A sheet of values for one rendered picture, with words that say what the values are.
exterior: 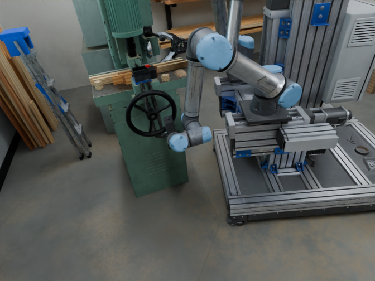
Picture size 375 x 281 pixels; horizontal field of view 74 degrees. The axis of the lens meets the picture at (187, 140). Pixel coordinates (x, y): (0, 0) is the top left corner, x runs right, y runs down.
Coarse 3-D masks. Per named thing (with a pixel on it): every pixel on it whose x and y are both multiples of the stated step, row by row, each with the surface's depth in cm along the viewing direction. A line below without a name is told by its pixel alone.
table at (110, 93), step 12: (168, 72) 161; (108, 84) 154; (120, 84) 152; (168, 84) 151; (180, 84) 154; (96, 96) 141; (108, 96) 143; (120, 96) 145; (132, 96) 145; (156, 96) 143
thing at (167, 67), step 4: (168, 64) 162; (172, 64) 162; (176, 64) 162; (180, 64) 163; (184, 64) 164; (160, 68) 160; (164, 68) 161; (168, 68) 162; (172, 68) 163; (176, 68) 164; (180, 68) 165; (160, 72) 162; (108, 76) 153; (96, 80) 151; (100, 80) 152; (104, 80) 152; (108, 80) 153; (104, 84) 154
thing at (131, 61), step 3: (126, 54) 155; (126, 57) 156; (129, 57) 149; (132, 57) 149; (135, 57) 148; (138, 57) 148; (129, 60) 147; (132, 60) 148; (135, 60) 148; (138, 60) 149; (129, 63) 148; (132, 63) 148; (135, 63) 149; (138, 63) 150; (129, 66) 150; (132, 66) 150; (138, 66) 151
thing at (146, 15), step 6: (138, 0) 151; (144, 0) 152; (144, 6) 153; (150, 6) 155; (144, 12) 155; (150, 12) 156; (144, 18) 157; (150, 18) 158; (144, 24) 159; (150, 24) 160
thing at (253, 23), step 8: (160, 0) 319; (168, 0) 307; (176, 0) 302; (184, 0) 304; (192, 0) 306; (168, 8) 344; (168, 16) 350; (248, 16) 378; (256, 16) 374; (168, 24) 356; (200, 24) 362; (208, 24) 359; (248, 24) 350; (256, 24) 351; (168, 32) 347; (176, 32) 336; (184, 32) 333; (240, 32) 349; (248, 32) 353; (168, 40) 327
